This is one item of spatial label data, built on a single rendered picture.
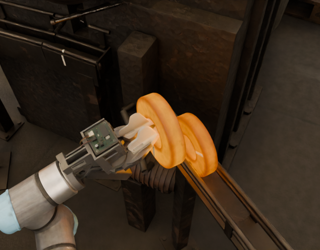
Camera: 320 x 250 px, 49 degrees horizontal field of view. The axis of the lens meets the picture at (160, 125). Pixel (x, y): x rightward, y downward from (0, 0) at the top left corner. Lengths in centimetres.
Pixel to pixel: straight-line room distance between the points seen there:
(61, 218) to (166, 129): 29
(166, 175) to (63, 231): 38
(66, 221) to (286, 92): 153
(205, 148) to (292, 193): 95
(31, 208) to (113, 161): 17
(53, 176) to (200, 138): 32
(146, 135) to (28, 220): 27
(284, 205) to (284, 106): 57
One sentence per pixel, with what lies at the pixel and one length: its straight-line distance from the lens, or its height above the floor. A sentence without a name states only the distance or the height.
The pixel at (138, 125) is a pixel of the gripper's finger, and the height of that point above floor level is 85.
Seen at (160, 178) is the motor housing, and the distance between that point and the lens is 103.
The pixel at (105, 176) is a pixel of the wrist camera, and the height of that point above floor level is 78.
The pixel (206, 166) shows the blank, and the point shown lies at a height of 73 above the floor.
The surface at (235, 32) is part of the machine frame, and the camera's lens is 89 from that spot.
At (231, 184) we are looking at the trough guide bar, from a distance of 84.
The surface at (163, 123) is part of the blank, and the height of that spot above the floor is 89.
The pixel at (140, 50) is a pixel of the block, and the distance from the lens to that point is 94.
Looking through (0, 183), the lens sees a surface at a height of 1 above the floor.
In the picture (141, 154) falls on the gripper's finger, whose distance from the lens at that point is 68.
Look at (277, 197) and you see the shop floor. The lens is 165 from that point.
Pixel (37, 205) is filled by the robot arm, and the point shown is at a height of 81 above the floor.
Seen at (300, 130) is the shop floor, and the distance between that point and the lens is 189.
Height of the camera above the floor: 140
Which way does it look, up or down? 52 degrees down
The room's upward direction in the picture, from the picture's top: straight up
